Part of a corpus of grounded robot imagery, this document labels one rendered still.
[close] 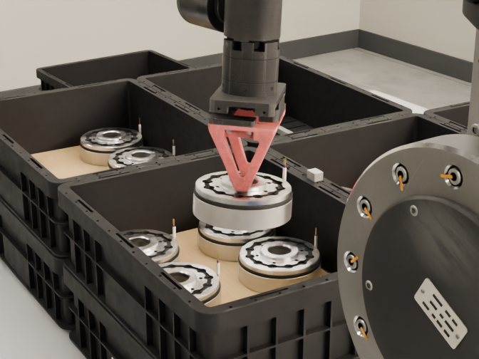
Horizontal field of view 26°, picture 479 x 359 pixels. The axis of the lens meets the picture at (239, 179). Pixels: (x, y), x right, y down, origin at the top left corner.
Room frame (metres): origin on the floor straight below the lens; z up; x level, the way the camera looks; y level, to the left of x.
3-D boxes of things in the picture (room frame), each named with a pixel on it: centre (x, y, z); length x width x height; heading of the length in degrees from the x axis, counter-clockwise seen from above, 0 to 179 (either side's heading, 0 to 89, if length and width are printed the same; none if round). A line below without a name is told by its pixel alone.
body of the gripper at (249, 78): (1.02, -0.01, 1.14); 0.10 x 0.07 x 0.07; 171
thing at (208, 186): (1.01, 0.00, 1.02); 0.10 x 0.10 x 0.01
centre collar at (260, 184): (1.01, 0.00, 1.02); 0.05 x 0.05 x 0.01
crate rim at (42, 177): (1.48, 0.21, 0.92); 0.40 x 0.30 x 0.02; 31
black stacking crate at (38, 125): (1.48, 0.21, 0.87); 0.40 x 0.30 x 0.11; 31
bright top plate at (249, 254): (1.17, -0.05, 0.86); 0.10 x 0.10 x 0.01
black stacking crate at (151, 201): (1.14, 0.01, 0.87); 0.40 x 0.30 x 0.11; 31
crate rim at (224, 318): (1.14, 0.01, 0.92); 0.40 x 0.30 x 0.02; 31
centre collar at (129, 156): (1.51, 0.15, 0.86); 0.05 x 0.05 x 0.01
